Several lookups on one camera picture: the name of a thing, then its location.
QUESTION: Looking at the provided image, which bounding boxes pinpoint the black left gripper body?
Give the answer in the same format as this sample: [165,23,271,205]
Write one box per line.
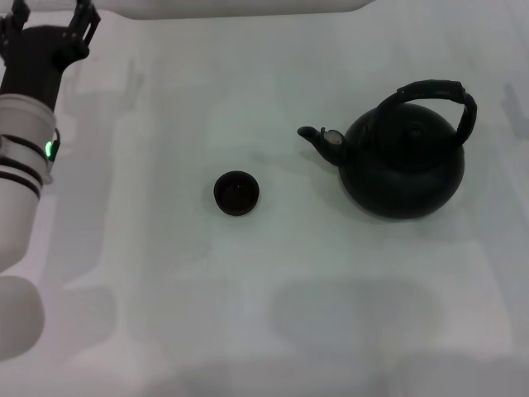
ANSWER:
[0,25,90,110]

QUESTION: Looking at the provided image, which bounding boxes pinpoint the small dark round teacup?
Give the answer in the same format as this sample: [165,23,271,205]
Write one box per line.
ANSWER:
[213,170,260,217]

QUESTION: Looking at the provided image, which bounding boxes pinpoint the black round teapot with handle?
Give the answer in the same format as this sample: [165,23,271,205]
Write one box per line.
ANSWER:
[296,79,478,222]

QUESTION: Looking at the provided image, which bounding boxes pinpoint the left arm wrist cable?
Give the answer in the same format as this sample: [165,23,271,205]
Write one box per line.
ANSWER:
[50,127,63,163]

